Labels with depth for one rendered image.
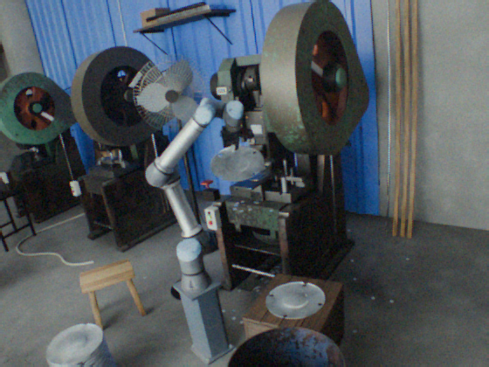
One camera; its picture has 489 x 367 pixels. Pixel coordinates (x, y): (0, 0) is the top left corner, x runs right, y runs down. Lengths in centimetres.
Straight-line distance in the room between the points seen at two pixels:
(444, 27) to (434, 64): 27
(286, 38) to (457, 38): 160
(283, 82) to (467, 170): 191
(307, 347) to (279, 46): 129
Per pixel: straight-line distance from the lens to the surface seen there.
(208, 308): 195
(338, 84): 200
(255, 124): 224
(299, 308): 184
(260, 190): 224
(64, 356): 202
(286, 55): 172
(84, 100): 301
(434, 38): 307
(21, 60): 679
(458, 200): 330
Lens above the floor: 150
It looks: 20 degrees down
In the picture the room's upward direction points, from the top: 8 degrees counter-clockwise
